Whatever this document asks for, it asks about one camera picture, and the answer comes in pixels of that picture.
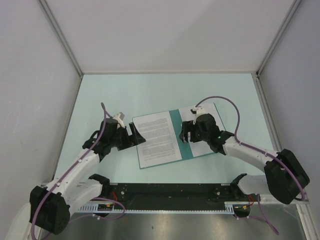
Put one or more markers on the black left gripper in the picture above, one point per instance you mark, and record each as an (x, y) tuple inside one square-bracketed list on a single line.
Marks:
[(137, 139)]

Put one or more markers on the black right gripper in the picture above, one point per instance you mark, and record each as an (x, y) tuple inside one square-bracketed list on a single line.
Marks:
[(191, 129)]

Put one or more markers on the teal folder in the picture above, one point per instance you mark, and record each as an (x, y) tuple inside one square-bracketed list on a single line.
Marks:
[(177, 125)]

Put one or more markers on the printed white paper sheet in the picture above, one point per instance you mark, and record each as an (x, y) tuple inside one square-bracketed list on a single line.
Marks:
[(161, 145)]

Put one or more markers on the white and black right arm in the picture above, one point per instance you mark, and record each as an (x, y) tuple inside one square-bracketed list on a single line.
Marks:
[(285, 176)]

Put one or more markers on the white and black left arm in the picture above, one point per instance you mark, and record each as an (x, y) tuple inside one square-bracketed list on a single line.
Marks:
[(53, 205)]

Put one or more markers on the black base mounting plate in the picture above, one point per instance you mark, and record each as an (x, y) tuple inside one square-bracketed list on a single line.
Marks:
[(175, 196)]

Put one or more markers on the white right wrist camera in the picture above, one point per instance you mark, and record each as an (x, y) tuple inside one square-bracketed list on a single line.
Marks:
[(197, 112)]

